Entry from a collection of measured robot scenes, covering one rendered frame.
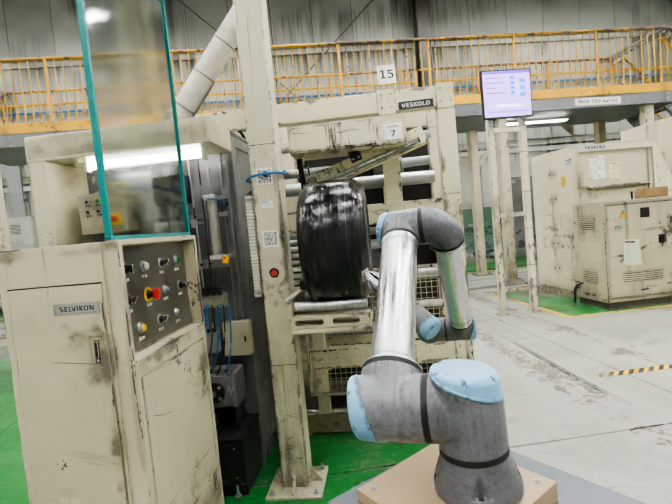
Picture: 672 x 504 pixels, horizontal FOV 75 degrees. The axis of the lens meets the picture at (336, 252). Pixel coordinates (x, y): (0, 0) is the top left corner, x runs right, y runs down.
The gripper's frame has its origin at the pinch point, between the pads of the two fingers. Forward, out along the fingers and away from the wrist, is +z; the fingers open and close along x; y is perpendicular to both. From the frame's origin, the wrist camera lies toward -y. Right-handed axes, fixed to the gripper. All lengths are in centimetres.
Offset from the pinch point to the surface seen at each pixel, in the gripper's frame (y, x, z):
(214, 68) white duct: -39, 9, 133
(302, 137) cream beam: -18, 26, 78
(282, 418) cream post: 69, -49, -1
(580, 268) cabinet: 253, 393, -7
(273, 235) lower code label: 3.3, -16.3, 46.4
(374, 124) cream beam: -26, 54, 56
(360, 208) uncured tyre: -18.8, 9.3, 17.2
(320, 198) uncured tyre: -19.8, -0.5, 31.8
